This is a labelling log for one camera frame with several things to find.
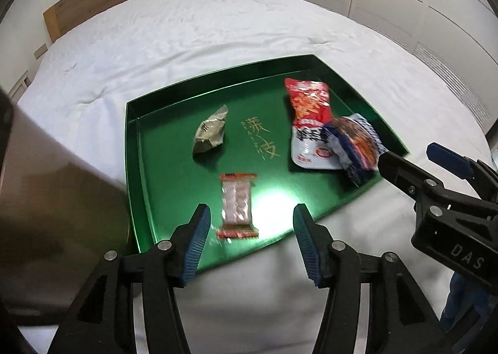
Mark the black and bronze electric kettle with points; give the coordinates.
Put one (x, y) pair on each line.
(58, 214)

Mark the red and white snack packet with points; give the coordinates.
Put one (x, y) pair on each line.
(311, 120)

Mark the olive green snack packet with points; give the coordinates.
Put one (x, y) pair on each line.
(210, 132)

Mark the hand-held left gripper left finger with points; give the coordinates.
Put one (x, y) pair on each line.
(196, 245)

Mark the clear red-ended snack packet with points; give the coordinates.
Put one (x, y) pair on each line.
(236, 202)

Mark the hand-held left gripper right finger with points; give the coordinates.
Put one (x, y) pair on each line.
(307, 249)

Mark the beige wall socket plate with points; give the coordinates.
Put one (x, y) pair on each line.
(41, 51)

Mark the person's right hand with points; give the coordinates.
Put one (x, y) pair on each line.
(465, 301)

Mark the silver and blue snack packet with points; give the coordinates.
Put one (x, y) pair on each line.
(356, 147)

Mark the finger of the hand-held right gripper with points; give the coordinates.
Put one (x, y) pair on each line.
(451, 159)
(408, 179)

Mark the green tray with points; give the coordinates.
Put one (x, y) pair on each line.
(171, 167)

